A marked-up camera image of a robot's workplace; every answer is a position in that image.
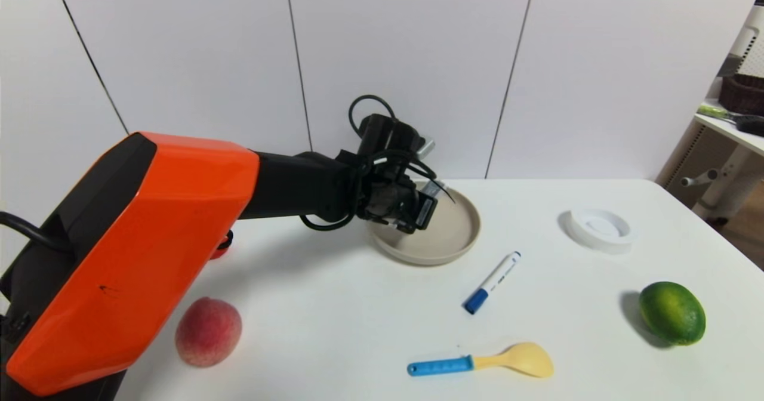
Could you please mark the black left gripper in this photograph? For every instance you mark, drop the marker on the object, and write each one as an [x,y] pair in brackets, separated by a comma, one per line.
[427,211]

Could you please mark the grey rectangular case with barcode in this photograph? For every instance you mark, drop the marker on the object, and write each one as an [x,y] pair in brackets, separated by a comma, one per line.
[428,211]

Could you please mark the orange and black left arm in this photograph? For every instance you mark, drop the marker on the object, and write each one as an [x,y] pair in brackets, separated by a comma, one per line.
[149,240]

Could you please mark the beige round plate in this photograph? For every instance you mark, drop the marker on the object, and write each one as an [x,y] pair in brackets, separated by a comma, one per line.
[456,228]

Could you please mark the white marker with blue cap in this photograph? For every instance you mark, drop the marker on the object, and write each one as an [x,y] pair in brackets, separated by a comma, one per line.
[493,281]

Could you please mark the red rubber duck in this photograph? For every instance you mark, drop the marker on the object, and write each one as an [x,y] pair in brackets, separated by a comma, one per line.
[224,250]

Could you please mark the pink peach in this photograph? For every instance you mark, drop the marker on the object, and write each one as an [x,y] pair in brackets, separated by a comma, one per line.
[209,332]

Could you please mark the green lime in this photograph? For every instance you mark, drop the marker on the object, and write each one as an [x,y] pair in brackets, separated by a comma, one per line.
[672,313]

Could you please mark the green elongated item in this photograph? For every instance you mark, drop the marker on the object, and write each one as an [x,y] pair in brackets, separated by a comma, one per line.
[714,113]

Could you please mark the white side desk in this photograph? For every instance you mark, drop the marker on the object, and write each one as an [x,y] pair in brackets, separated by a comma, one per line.
[733,171]

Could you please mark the black item on desk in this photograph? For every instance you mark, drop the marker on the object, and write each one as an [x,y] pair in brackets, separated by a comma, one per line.
[752,125]

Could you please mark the dark brown woven basket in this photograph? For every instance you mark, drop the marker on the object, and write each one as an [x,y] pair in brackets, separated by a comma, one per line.
[743,93]

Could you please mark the white perforated panel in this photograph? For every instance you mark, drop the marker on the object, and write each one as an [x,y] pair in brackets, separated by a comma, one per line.
[749,46]

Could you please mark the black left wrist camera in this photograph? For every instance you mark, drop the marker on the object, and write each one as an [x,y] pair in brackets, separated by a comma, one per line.
[391,133]

